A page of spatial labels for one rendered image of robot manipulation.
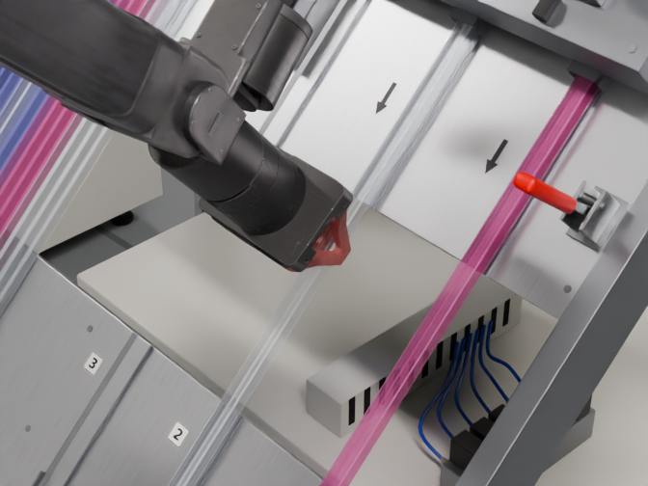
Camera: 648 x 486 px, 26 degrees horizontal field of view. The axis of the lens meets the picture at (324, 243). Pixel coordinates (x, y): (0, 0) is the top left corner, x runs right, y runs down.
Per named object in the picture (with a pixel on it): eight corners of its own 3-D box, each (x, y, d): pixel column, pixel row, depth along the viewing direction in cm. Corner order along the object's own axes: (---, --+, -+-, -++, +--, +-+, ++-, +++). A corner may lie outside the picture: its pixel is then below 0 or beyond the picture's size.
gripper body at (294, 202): (261, 141, 100) (205, 92, 94) (360, 199, 94) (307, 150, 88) (209, 215, 100) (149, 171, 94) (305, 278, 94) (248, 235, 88)
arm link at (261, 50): (66, 85, 83) (182, 128, 79) (155, -80, 85) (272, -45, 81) (153, 162, 93) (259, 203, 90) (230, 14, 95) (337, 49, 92)
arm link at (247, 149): (122, 149, 88) (188, 172, 84) (174, 55, 89) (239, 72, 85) (184, 195, 93) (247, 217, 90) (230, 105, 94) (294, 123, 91)
